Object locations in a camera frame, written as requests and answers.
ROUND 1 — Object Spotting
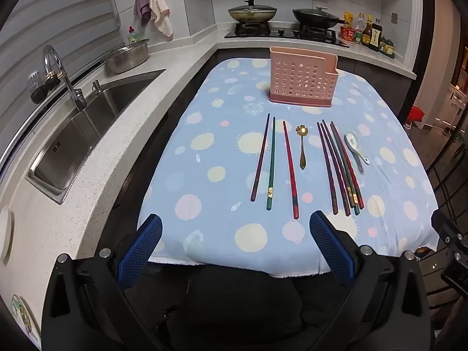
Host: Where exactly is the chrome faucet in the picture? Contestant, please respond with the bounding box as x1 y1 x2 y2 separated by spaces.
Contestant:
41 45 88 111

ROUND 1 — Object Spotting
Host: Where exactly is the purple hanging cloth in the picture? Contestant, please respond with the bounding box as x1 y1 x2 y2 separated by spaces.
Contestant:
133 0 152 27

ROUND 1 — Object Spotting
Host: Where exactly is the pink perforated utensil holder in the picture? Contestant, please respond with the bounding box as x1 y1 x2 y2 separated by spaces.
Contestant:
269 46 339 108

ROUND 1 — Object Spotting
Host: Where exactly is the white hanging towel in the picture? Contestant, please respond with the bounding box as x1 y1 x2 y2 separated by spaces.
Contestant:
141 0 174 38

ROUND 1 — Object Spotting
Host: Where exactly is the blue planet print tablecloth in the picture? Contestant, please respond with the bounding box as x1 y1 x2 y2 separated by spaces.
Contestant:
137 58 439 278

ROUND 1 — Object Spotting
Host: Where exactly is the white patterned ceramic spoon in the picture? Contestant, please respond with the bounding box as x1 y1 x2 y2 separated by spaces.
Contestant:
345 130 371 165

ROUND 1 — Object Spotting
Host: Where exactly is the brown chopstick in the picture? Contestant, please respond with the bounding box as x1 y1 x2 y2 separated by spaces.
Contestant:
322 119 351 217
327 121 355 208

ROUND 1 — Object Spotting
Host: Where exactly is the black wok with lid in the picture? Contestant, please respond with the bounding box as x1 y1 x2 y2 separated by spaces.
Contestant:
292 5 352 30

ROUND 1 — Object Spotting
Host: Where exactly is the small dark sauce jar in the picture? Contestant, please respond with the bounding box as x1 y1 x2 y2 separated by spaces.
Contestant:
379 37 396 59

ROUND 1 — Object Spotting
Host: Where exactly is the purple chopstick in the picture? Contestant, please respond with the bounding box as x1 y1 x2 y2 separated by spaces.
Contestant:
316 121 338 215
250 113 271 202

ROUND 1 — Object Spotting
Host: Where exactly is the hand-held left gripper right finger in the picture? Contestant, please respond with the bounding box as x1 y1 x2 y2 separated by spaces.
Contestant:
309 211 432 351

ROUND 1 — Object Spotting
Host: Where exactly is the gold flower spoon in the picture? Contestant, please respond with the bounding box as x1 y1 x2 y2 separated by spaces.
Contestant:
295 124 308 171

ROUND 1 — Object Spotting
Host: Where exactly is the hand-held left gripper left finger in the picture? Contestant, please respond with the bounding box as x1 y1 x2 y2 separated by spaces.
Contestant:
41 214 164 351

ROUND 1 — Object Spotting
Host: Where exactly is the black faucet attachment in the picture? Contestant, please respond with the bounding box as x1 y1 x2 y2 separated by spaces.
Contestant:
30 71 64 104

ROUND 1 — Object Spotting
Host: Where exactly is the white cabinet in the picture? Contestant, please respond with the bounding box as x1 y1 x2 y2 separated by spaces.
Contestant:
429 82 468 136

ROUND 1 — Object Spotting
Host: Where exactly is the dark bottle with yellow label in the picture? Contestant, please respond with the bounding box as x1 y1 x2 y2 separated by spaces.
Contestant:
369 23 383 52

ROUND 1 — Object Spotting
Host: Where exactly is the wok with glass lid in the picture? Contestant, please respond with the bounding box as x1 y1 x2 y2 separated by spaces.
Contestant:
227 0 278 23

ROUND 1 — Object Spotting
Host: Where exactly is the stainless steel bowl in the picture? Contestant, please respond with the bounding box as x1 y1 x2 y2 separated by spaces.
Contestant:
105 38 150 74

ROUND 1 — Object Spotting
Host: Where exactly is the black gas stove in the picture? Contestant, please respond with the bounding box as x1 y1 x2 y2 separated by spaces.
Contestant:
224 22 350 47

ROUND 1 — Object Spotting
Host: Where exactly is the stainless steel sink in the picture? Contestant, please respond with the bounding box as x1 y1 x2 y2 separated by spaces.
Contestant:
25 69 167 205

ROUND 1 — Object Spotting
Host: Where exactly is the white round plate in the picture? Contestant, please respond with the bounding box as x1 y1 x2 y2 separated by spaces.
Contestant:
0 205 15 266

